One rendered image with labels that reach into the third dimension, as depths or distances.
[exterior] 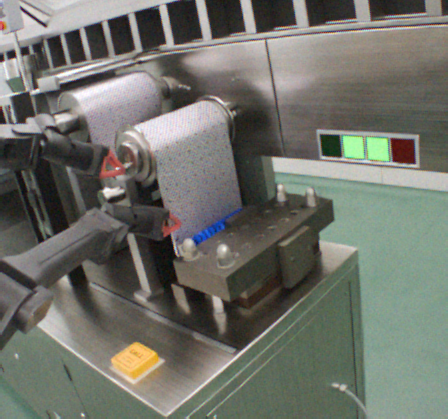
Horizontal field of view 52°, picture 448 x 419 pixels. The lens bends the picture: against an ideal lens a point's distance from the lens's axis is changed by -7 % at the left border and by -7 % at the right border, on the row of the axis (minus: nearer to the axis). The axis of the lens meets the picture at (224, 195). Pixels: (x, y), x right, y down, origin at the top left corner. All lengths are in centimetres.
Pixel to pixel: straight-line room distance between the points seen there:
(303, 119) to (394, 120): 23
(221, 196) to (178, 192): 14
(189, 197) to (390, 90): 50
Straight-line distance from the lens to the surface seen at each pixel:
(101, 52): 181
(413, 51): 100
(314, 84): 112
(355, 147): 110
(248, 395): 105
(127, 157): 109
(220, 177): 119
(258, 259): 103
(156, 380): 97
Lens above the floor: 151
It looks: 20 degrees down
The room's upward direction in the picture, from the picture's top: 11 degrees counter-clockwise
